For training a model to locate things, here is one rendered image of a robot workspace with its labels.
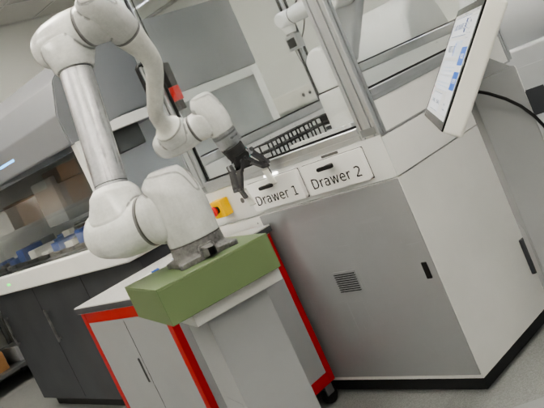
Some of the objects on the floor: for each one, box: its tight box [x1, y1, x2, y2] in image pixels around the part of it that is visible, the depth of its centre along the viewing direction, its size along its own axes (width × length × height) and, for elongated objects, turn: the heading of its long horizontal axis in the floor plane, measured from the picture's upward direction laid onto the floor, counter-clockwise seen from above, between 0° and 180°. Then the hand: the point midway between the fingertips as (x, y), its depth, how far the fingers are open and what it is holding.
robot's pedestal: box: [181, 268, 321, 408], centre depth 219 cm, size 30×30×76 cm
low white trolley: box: [74, 224, 338, 408], centre depth 295 cm, size 58×62×76 cm
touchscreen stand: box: [471, 66, 544, 408], centre depth 197 cm, size 50×45×102 cm
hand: (262, 192), depth 269 cm, fingers open, 13 cm apart
